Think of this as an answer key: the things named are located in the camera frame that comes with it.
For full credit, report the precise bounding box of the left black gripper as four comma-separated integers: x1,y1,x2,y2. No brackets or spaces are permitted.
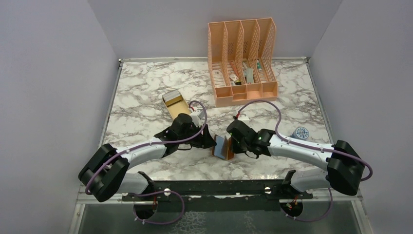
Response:
178,122,217,149

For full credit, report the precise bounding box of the brown leather card holder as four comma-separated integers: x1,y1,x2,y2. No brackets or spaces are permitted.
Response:
211,135,235,160

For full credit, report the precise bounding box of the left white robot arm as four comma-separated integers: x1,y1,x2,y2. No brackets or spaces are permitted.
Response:
78,114,216,202

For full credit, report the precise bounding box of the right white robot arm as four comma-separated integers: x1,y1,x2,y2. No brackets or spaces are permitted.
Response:
226,120,365,198

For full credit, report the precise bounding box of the tan oval card tray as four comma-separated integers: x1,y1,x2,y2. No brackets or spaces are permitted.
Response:
163,94,191,120

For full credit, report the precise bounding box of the small box in organizer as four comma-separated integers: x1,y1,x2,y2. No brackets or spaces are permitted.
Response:
229,74,242,86

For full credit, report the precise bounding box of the green white tube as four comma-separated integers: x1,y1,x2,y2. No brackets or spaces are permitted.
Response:
257,61,263,72

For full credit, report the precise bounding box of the orange plastic file organizer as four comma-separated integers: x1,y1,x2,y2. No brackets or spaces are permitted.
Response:
207,18,278,107

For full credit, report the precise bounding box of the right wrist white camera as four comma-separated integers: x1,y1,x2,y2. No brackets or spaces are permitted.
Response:
238,114,250,123

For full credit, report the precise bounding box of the wrist white camera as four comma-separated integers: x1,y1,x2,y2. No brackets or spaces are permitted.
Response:
190,110,205,127
238,114,250,123

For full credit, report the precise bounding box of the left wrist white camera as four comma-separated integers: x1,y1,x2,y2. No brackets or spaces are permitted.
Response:
190,110,205,127

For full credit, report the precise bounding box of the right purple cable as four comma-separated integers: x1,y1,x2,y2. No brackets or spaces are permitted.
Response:
233,99,374,223

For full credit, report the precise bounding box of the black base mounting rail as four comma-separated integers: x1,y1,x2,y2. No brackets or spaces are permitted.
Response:
122,179,313,213

